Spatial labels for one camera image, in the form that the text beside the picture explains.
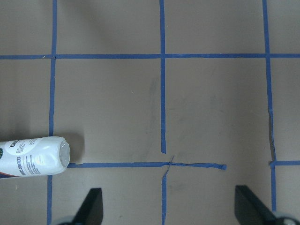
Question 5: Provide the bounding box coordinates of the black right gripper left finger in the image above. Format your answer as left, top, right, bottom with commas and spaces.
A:
72, 188, 104, 225

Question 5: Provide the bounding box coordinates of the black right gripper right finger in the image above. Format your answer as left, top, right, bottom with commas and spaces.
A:
234, 185, 276, 225

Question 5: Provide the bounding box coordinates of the clear tennis ball can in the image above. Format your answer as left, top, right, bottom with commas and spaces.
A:
0, 136, 70, 179

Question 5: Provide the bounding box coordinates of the brown paper table cover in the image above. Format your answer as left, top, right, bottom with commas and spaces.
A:
0, 0, 300, 225

